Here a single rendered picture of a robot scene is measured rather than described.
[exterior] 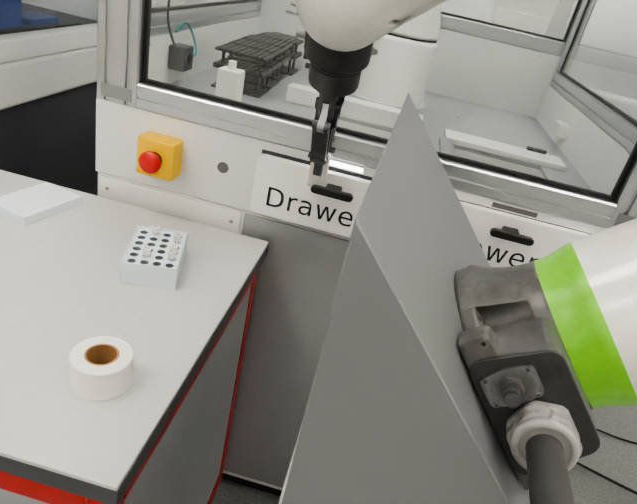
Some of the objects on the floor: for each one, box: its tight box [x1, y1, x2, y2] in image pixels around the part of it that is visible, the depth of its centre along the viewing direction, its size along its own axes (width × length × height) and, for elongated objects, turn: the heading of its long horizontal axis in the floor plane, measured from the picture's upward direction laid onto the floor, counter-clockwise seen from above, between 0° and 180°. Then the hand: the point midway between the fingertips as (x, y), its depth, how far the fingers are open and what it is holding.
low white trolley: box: [0, 165, 269, 504], centre depth 99 cm, size 58×62×76 cm
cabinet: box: [98, 172, 350, 496], centre depth 164 cm, size 95×103×80 cm
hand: (318, 170), depth 93 cm, fingers closed, pressing on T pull
